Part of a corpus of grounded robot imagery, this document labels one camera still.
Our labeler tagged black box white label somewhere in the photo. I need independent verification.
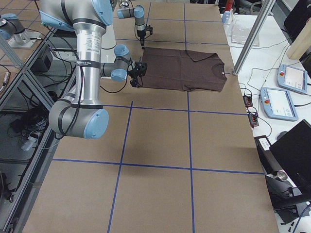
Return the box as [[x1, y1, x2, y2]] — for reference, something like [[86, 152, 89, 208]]
[[254, 135, 271, 151]]

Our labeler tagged clear plastic bag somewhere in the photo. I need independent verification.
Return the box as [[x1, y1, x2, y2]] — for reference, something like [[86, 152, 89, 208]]
[[225, 23, 252, 44]]

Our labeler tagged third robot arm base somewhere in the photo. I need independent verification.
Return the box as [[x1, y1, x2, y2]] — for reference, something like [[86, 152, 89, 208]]
[[0, 13, 37, 49]]

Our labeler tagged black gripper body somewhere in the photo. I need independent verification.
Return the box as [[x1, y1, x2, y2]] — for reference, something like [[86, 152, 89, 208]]
[[136, 30, 146, 41], [130, 62, 147, 84]]

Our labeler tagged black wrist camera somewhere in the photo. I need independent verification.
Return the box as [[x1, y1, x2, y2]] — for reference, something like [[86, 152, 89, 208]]
[[145, 24, 153, 35]]

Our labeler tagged teach pendant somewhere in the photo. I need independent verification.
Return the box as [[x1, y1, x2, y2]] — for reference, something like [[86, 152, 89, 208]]
[[276, 65, 308, 94], [260, 87, 298, 121]]

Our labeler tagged orange black connector block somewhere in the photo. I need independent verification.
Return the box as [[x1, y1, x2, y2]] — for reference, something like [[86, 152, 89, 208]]
[[243, 95, 259, 128]]

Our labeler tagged aluminium frame post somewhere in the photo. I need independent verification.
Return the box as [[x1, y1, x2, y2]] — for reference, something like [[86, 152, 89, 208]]
[[233, 0, 276, 76]]

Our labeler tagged metal cup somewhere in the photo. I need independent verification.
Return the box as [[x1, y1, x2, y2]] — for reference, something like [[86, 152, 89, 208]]
[[276, 170, 288, 182]]

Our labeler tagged brown t-shirt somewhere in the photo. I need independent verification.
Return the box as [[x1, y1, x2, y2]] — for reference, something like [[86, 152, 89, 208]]
[[138, 47, 227, 91]]

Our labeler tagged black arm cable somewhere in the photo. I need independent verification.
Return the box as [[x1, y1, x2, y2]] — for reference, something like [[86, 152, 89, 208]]
[[53, 46, 137, 140]]

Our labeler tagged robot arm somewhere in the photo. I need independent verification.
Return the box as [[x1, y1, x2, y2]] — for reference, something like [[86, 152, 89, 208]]
[[40, 0, 147, 139], [117, 0, 153, 49]]

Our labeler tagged black monitor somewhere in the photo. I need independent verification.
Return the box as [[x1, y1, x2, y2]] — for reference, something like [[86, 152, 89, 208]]
[[270, 119, 311, 193]]

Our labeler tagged near teach pendant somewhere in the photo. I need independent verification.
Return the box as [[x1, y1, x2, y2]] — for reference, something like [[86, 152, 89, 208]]
[[260, 87, 298, 121]]

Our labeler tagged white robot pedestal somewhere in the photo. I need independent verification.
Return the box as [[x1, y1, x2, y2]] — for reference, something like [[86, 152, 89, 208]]
[[99, 4, 117, 50]]

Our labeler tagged far teach pendant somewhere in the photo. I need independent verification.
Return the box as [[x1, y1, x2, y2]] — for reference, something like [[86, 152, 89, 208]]
[[276, 65, 308, 94]]

